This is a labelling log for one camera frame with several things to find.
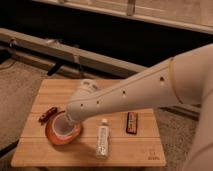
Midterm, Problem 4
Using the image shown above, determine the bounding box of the translucent white cup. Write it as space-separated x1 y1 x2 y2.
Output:
52 113 74 138

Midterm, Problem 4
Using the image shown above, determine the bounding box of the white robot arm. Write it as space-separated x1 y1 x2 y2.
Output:
66 43 213 171

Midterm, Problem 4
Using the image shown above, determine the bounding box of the orange ceramic bowl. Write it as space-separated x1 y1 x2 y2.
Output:
45 111 82 145

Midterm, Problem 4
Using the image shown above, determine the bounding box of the dark red candy bar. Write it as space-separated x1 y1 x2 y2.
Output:
126 112 138 134

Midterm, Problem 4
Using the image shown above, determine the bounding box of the clear plastic bottle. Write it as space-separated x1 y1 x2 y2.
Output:
96 118 109 159

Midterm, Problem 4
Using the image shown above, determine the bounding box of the wooden table board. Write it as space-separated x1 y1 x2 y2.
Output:
11 79 166 167

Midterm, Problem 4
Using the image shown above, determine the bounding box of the grey metal rail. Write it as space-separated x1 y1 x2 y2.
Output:
0 27 201 118

